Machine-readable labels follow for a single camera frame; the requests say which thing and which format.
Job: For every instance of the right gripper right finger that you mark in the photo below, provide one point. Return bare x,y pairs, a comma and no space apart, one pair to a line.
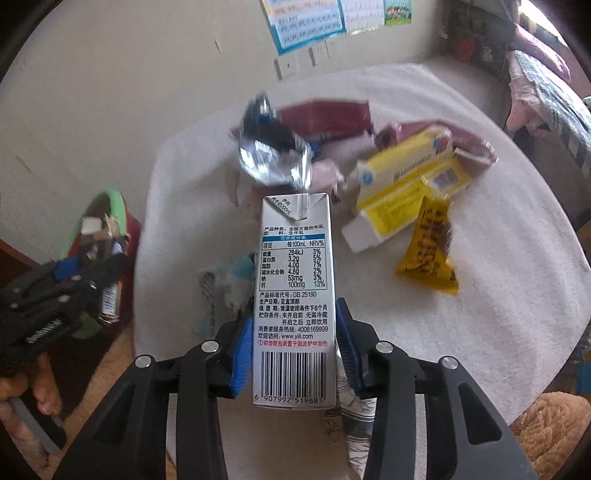
467,437

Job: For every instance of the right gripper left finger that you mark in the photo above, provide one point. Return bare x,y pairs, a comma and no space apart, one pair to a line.
125,437

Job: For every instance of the white milk carton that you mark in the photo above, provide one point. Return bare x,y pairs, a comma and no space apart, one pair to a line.
294,307

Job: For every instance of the clear blue plastic wrapper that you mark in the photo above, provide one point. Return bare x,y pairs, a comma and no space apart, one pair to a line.
225,289

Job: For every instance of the gold yellow snack wrapper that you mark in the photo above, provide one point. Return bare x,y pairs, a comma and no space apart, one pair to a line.
426,260

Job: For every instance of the trash pile in bin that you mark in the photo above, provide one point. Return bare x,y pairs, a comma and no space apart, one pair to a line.
100,239

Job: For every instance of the brown plush cushion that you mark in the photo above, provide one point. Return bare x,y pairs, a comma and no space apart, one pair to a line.
550,429

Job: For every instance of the red bin green rim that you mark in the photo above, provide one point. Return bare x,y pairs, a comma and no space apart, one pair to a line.
112,203

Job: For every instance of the crumpled grey paper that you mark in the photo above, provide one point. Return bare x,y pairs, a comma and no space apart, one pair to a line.
351,423

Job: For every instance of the yellow medicine box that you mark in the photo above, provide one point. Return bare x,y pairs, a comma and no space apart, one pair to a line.
386,191

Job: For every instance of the blue silver foil bag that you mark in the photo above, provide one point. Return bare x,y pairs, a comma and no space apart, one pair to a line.
269,151

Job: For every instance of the pink torn wrapper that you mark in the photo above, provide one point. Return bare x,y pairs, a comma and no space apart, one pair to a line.
444,135

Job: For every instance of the bed with checkered quilt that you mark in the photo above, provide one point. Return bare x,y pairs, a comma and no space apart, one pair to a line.
544,104

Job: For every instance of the maroon snack bag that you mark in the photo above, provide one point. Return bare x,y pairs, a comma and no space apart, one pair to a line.
327,120

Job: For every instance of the pink pillow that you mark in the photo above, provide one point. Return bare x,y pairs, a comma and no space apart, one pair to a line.
526,42

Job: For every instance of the dark bedside shelf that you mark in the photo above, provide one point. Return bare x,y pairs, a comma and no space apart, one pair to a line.
478,33

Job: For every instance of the white wall socket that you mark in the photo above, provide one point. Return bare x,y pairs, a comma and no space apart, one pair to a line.
286,66

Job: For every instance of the blue alphabet wall poster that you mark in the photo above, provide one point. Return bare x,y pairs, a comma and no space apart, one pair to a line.
298,23

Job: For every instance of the white chart wall poster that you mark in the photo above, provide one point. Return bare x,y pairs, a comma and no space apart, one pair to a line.
363,15

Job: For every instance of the green chart wall poster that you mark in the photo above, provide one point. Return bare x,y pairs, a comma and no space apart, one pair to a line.
398,12

